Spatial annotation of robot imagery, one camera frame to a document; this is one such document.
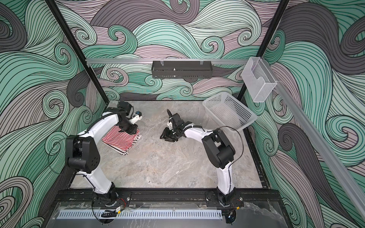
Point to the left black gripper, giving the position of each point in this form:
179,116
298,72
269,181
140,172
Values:
134,128

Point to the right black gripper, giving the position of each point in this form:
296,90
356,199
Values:
167,136

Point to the black white striped tank top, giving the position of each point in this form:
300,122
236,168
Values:
123,146

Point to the red white striped tank top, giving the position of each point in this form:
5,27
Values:
114,133

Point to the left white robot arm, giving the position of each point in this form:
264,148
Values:
82,154

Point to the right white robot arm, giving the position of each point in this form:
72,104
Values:
218,148

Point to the white plastic laundry basket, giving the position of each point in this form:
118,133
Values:
226,110

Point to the black perforated wall tray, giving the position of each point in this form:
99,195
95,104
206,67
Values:
181,70

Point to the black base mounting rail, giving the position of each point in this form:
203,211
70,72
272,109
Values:
131,197

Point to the aluminium wall rail back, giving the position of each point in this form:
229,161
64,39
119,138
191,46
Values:
150,61

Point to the aluminium wall rail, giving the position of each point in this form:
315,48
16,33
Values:
150,61
290,93

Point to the clear plastic wall bin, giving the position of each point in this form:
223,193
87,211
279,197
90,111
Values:
258,77

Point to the white slotted cable duct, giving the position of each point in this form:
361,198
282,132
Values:
142,214

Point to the aluminium wall rail right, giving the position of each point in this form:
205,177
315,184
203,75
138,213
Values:
290,93

